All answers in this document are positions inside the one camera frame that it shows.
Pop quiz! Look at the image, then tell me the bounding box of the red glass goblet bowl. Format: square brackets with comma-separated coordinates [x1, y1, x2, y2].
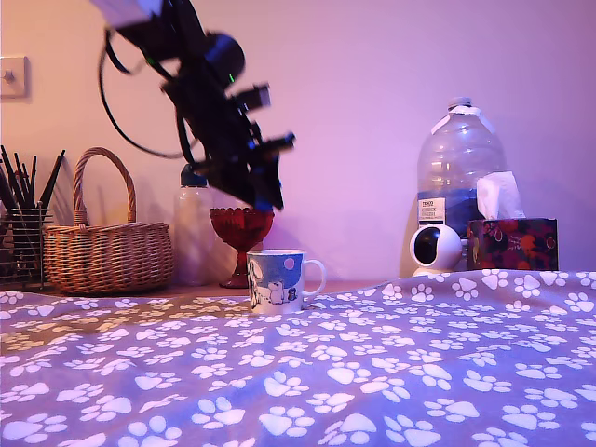
[208, 207, 276, 289]

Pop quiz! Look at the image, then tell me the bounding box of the black cable along gripper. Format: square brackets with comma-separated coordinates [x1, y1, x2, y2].
[176, 111, 199, 164]

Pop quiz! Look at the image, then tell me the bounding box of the large clear water bottle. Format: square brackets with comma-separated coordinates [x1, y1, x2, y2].
[416, 96, 508, 271]

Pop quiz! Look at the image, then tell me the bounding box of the wall switch plate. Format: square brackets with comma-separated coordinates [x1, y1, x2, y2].
[0, 55, 29, 99]

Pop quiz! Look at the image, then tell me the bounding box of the floral tissue box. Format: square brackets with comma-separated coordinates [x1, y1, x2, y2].
[467, 217, 559, 271]

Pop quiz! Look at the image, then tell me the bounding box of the long black cable loop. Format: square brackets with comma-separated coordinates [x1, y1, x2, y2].
[98, 30, 187, 159]

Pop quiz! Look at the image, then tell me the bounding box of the white mug with cartoon print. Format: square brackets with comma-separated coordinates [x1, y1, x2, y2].
[246, 249, 327, 315]

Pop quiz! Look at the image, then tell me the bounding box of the short black cable loop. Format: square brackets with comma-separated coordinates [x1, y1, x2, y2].
[105, 30, 143, 75]

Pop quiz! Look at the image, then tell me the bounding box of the small white round camera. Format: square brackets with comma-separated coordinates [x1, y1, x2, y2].
[409, 224, 469, 278]

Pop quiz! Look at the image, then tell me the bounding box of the paw print blanket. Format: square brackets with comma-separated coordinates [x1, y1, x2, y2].
[0, 267, 596, 447]

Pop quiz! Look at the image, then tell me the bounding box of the wire utensil rack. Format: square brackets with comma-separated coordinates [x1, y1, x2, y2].
[0, 203, 54, 290]

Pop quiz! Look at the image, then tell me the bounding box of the black utensil handle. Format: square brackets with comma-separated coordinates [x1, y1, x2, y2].
[38, 149, 67, 209]
[14, 153, 34, 210]
[29, 155, 40, 209]
[0, 144, 24, 210]

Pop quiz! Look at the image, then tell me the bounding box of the white tissue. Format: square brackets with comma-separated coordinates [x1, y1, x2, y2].
[476, 170, 527, 221]

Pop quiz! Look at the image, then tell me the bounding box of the wicker basket with handle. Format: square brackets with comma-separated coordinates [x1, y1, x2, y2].
[43, 146, 175, 295]

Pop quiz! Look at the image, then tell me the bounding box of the clear bottle with dark cap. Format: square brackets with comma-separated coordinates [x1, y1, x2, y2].
[174, 162, 215, 286]

